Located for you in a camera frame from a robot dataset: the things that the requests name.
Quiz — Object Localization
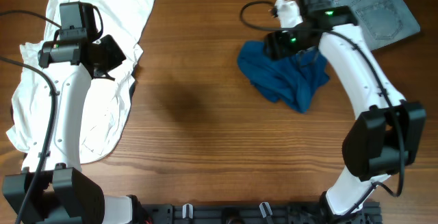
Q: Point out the black camera cable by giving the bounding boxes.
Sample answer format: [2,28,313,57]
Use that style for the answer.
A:
[0,10,62,224]
[239,0,407,218]

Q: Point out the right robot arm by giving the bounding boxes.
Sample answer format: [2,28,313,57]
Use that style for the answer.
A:
[268,0,426,223]

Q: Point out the light blue denim jeans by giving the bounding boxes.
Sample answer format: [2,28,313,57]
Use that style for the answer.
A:
[331,0,420,50]

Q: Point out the dark blue t-shirt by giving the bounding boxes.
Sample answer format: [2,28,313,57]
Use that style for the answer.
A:
[237,41,329,113]

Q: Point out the left black camera cable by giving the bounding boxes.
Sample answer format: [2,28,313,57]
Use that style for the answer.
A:
[0,10,62,224]

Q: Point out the right black camera cable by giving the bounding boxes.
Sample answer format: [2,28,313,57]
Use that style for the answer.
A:
[239,0,407,218]

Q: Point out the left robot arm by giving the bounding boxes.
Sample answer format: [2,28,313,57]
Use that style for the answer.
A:
[2,1,147,223]

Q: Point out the white t-shirt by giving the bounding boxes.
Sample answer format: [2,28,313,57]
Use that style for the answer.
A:
[6,0,155,164]

